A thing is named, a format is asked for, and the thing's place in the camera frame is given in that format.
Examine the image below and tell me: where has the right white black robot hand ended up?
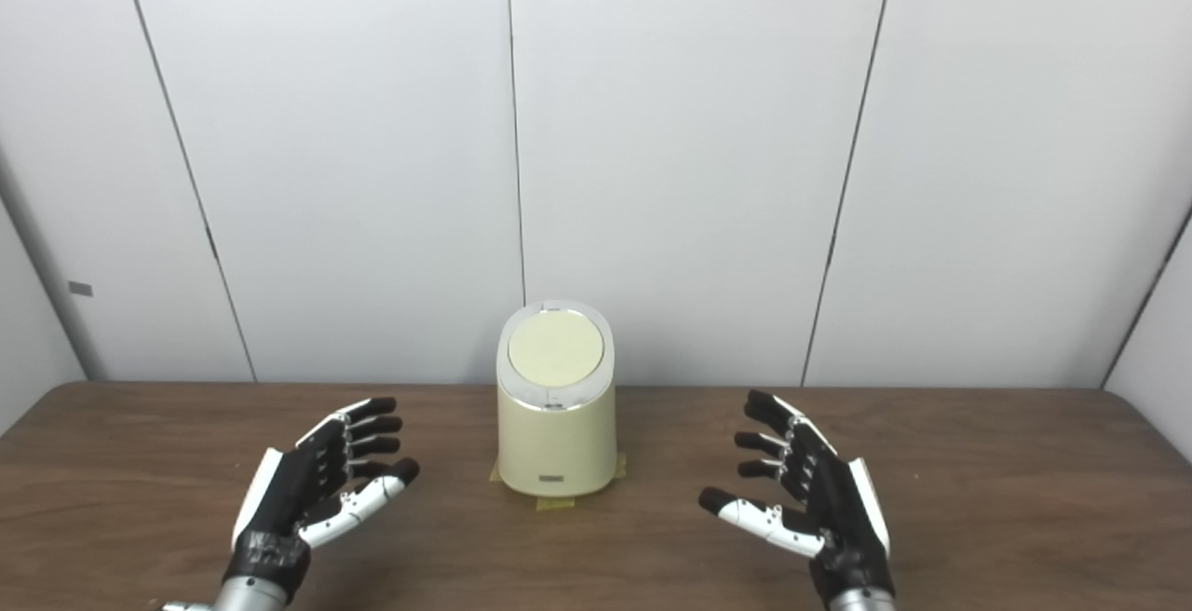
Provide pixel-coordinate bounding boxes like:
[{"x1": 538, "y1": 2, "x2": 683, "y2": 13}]
[{"x1": 698, "y1": 390, "x2": 897, "y2": 604}]

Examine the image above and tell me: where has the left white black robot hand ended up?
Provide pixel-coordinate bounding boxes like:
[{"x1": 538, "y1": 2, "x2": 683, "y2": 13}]
[{"x1": 222, "y1": 396, "x2": 421, "y2": 593}]

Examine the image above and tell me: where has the cream-colored bin body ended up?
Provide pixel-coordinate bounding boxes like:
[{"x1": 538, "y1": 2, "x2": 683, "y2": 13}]
[{"x1": 496, "y1": 300, "x2": 617, "y2": 498}]

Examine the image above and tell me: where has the cream round bin lid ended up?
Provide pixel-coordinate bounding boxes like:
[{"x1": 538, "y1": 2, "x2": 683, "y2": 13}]
[{"x1": 508, "y1": 309, "x2": 605, "y2": 387}]

